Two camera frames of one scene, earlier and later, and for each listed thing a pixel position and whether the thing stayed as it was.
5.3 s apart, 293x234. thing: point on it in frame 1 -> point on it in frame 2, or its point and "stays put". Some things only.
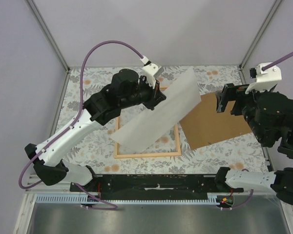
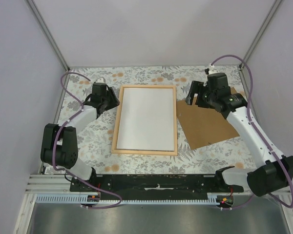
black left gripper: (156, 96) -> (115, 101)
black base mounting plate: (152, 184) stays put
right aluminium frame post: (276, 5) stays put
